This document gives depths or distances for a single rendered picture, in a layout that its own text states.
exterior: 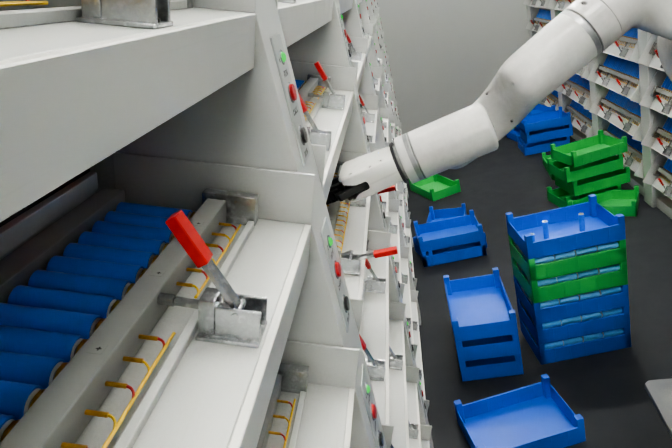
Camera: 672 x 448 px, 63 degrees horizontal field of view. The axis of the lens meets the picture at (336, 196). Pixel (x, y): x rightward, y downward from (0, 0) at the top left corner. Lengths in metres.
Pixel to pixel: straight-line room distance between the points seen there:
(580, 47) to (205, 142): 0.62
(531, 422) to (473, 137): 1.12
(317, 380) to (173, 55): 0.41
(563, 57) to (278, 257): 0.61
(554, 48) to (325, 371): 0.59
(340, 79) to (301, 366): 0.73
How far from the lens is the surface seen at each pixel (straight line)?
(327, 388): 0.61
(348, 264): 0.81
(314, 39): 1.18
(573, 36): 0.93
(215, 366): 0.34
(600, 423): 1.84
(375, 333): 1.02
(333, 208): 0.97
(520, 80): 0.91
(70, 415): 0.30
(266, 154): 0.50
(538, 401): 1.89
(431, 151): 0.89
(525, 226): 1.97
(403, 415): 1.15
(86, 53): 0.22
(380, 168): 0.89
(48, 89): 0.20
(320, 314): 0.57
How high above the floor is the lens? 1.27
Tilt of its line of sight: 19 degrees down
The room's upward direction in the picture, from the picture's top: 14 degrees counter-clockwise
